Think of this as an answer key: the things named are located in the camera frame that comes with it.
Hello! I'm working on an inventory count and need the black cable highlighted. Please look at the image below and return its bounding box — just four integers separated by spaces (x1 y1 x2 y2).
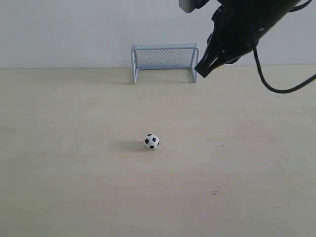
251 24 316 94

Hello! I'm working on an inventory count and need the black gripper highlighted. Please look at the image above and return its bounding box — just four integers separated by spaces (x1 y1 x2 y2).
195 0 311 78

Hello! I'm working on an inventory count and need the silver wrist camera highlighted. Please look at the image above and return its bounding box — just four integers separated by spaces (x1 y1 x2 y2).
178 0 209 13

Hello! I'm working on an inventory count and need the small white soccer goal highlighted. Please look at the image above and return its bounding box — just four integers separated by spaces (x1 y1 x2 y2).
130 43 199 83

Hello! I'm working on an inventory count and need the black and white soccer ball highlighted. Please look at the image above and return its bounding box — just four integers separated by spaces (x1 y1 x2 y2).
144 134 159 150

